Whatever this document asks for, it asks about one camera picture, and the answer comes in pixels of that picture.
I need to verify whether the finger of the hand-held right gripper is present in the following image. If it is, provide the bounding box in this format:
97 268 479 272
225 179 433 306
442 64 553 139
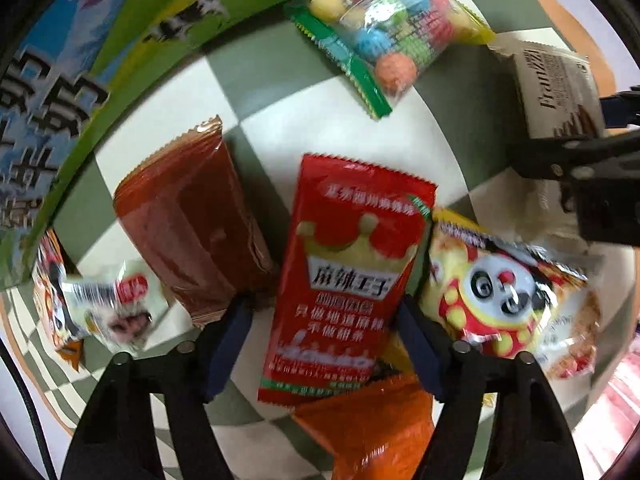
507 129 640 248
597 91 640 130

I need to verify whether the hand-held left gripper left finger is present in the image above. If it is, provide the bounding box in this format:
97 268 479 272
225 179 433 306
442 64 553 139
60 295 256 480

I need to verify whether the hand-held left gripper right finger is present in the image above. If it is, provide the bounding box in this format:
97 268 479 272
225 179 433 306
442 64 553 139
397 294 586 480

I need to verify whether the cream biscuit packet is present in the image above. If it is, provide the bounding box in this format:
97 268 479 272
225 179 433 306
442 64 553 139
487 40 608 141

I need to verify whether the red crown print snack packet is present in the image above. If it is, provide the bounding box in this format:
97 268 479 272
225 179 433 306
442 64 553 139
257 154 438 406

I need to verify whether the colourful candy ball packet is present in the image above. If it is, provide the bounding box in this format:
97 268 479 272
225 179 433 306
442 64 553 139
285 0 496 121

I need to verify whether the panda print snack packet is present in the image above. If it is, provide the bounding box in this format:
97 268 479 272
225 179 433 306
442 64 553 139
417 207 603 381

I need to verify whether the orange snack packet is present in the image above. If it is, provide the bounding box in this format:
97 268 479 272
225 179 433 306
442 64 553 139
292 372 436 480

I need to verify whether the small white red-label packet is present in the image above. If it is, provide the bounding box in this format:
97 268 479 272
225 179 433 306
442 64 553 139
60 260 171 351

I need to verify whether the brown snack packet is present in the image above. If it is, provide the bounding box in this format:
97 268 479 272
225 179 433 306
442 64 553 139
112 115 281 328

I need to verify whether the orange panda print packet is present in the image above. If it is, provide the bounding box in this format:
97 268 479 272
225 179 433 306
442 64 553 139
32 230 86 373

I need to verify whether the green white checkered mat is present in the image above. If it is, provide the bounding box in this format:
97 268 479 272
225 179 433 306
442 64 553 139
0 0 640 480

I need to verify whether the green cow print carton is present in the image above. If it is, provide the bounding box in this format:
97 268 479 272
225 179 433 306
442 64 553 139
0 0 338 291

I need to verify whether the black cable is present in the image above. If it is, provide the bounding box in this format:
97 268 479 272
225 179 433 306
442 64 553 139
0 342 58 480

